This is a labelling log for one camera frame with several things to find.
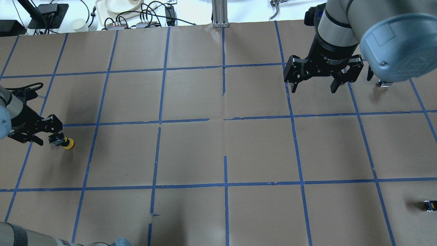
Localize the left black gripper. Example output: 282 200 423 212
8 106 65 146

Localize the black stand base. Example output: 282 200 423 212
25 3 69 29

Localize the yellow push button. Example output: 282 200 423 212
51 136 74 150

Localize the aluminium frame post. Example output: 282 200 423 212
212 0 229 28

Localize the green push button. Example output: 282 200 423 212
423 200 437 212

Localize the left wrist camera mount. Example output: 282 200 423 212
6 82 44 102

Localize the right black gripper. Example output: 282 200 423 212
284 36 363 93

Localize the white paper cup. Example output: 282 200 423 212
70 18 89 32

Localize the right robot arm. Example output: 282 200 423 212
283 0 437 93

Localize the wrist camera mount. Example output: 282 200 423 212
6 82 44 102
304 4 325 27

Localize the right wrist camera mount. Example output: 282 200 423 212
304 4 325 27

